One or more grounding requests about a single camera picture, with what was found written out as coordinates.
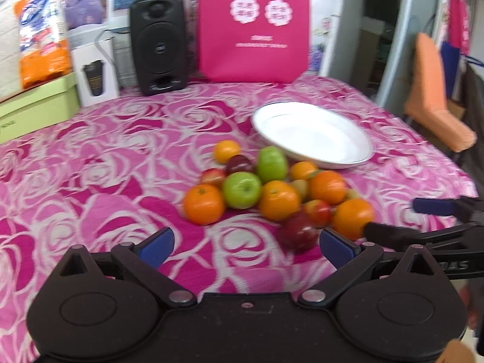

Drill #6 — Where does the small yellow orange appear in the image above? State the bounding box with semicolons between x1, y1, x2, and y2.
212;140;241;165

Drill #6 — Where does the magenta tote bag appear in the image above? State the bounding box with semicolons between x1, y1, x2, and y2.
198;0;310;83

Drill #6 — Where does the orange white plastic package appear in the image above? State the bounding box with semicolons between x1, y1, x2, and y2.
14;0;71;89

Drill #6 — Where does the brown kiwi fruit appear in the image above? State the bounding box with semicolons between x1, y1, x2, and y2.
290;179;309;202
346;188;360;200

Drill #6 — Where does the dark jacket on chair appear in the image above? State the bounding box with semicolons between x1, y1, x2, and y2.
460;64;484;197

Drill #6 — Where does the small red apple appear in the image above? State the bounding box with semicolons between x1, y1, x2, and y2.
199;168;226;188

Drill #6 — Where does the black speaker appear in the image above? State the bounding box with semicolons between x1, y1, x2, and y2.
129;0;189;96

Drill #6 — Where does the bedding poster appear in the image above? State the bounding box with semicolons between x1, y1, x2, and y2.
65;0;107;48

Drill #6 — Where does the white cup box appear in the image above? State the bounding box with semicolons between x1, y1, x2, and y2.
71;38;120;107

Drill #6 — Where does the green cardboard box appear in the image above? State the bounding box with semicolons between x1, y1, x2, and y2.
0;73;80;142

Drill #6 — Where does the blue bag hanging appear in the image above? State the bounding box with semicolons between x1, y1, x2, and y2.
440;41;483;99

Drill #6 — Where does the dark red plum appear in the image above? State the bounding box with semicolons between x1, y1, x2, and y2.
225;154;255;176

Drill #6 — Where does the red yellow apple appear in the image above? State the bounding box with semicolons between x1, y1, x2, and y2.
303;199;332;228

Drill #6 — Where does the large orange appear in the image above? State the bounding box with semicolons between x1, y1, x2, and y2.
258;180;301;222

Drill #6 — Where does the round green apple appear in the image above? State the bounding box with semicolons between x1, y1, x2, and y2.
222;171;262;210

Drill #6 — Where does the pink hanging bag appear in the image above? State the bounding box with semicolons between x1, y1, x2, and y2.
448;0;469;54

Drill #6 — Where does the orange chair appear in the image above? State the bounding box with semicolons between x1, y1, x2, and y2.
404;33;477;153

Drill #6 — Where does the pink rose tablecloth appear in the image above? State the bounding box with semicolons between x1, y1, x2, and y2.
1;75;477;362

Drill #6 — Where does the black speaker cable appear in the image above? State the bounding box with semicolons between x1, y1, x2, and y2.
93;28;131;70

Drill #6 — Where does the oblong green apple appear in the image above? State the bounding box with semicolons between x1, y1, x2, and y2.
256;146;288;184

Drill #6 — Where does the white round plate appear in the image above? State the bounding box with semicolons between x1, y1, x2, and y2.
251;101;374;170

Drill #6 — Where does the dark red apple front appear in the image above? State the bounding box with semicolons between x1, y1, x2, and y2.
276;211;319;252

